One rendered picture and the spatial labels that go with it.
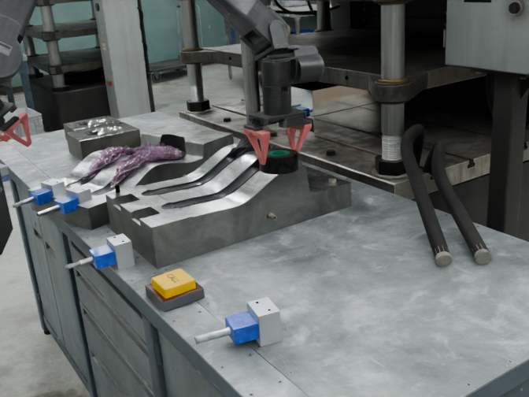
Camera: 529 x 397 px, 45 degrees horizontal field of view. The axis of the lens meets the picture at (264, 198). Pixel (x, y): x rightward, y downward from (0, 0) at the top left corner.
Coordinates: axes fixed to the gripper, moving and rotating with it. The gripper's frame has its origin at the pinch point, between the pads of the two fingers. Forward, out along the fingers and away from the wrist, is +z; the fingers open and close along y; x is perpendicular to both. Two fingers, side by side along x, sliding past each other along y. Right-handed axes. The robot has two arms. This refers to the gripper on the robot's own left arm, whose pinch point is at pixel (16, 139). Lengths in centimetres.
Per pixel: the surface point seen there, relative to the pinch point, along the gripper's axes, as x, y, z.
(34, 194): 6.5, -4.3, 11.2
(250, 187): -15, -54, 18
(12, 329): 19, 92, 102
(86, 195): 1.0, -16.8, 13.8
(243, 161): -23, -46, 20
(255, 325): 18, -84, 9
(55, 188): 2.0, -6.0, 13.0
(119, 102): -203, 316, 183
